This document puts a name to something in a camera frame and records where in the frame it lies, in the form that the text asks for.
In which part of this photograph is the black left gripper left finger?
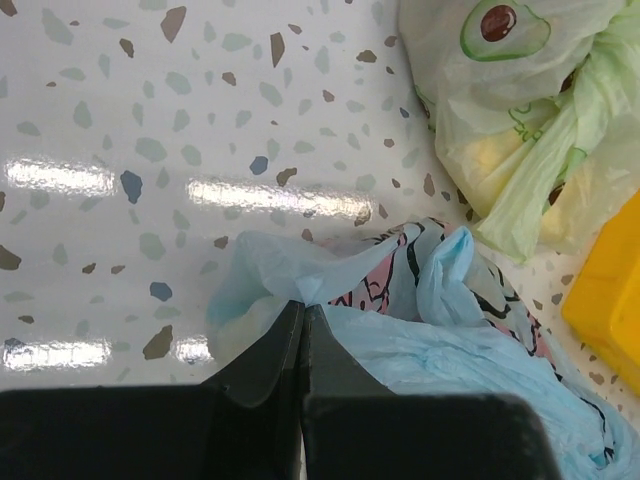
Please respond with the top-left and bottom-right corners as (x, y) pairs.
(1, 302), (304, 479)

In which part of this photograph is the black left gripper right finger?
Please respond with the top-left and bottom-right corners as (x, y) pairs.
(301, 307), (561, 479)

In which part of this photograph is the light blue plastic bag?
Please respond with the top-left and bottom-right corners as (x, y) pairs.
(206, 218), (639, 479)

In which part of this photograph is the green avocado plastic bag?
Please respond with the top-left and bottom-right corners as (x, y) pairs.
(398, 1), (639, 261)

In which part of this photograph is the yellow plastic tray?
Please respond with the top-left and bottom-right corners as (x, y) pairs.
(562, 195), (640, 393)

